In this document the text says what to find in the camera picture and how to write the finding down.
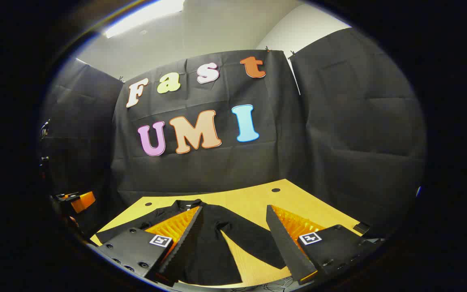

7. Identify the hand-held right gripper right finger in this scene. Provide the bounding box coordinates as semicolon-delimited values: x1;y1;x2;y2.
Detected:
266;204;385;284

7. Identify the black buttoned jacket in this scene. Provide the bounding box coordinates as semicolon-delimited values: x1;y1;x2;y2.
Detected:
96;199;287;286

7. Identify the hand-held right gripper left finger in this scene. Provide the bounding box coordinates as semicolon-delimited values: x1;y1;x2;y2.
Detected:
95;205;204;286

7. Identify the black backdrop cloth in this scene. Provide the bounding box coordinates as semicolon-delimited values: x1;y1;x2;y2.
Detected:
39;28;426;240

